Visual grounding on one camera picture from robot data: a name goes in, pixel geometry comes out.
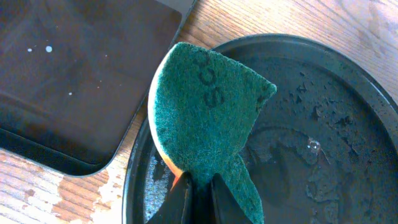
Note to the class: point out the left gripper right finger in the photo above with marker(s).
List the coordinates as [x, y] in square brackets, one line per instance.
[225, 210]

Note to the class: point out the black rectangular tray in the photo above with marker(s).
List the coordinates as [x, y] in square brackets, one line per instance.
[75, 72]

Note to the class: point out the round black tray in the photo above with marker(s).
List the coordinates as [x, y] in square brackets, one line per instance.
[323, 149]

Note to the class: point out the green yellow sponge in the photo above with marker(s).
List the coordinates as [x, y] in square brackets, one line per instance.
[201, 109]

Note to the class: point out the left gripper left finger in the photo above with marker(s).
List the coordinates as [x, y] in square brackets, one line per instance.
[177, 207]

